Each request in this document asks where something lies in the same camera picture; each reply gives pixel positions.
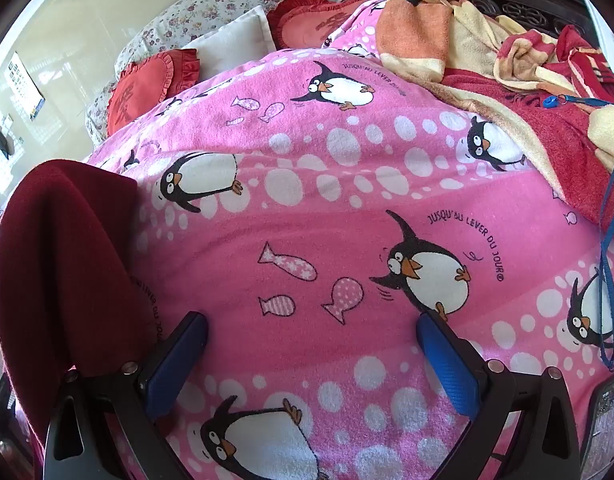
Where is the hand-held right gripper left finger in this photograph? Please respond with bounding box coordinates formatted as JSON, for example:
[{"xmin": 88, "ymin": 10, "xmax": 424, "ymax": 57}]
[{"xmin": 43, "ymin": 311, "xmax": 210, "ymax": 480}]

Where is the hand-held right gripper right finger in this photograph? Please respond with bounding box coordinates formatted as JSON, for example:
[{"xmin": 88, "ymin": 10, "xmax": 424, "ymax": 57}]
[{"xmin": 416, "ymin": 310, "xmax": 582, "ymax": 480}]

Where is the maroon knit garment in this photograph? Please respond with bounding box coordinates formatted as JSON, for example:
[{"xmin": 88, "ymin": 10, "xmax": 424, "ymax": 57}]
[{"xmin": 0, "ymin": 159, "xmax": 160, "ymax": 466}]

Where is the black phone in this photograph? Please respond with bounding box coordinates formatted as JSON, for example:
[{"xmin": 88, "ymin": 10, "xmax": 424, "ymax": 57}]
[{"xmin": 579, "ymin": 370, "xmax": 614, "ymax": 480}]

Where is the pink penguin printed blanket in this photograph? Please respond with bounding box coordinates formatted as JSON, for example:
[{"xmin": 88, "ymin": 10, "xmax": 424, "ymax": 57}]
[{"xmin": 34, "ymin": 0, "xmax": 614, "ymax": 480}]

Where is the dark red towel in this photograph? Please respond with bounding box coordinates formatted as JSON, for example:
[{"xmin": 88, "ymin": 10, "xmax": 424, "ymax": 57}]
[{"xmin": 439, "ymin": 67, "xmax": 614, "ymax": 233}]

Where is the red heart cushion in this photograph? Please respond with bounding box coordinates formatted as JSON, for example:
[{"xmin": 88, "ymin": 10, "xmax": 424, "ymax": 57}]
[
  {"xmin": 106, "ymin": 49, "xmax": 202, "ymax": 137},
  {"xmin": 267, "ymin": 0, "xmax": 388, "ymax": 51}
]

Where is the white pillow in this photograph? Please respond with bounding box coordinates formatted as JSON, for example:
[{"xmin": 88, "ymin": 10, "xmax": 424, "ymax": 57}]
[{"xmin": 184, "ymin": 5, "xmax": 279, "ymax": 81}]

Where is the red striped cloth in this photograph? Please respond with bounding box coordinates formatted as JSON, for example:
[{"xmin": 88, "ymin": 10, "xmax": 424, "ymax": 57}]
[{"xmin": 547, "ymin": 24, "xmax": 614, "ymax": 111}]

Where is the orange towel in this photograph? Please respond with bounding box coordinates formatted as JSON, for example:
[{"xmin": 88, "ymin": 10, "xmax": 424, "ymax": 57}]
[{"xmin": 376, "ymin": 0, "xmax": 455, "ymax": 78}]

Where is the dark carved headboard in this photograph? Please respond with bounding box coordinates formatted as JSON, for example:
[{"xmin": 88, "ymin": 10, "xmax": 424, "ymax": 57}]
[{"xmin": 387, "ymin": 0, "xmax": 600, "ymax": 51}]

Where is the blue lanyard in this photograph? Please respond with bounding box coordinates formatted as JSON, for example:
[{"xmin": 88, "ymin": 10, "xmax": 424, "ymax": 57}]
[{"xmin": 542, "ymin": 92, "xmax": 614, "ymax": 373}]

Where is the wall calendar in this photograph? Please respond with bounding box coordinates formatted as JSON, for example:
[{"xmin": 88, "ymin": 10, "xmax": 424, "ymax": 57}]
[{"xmin": 4, "ymin": 51, "xmax": 47, "ymax": 121}]

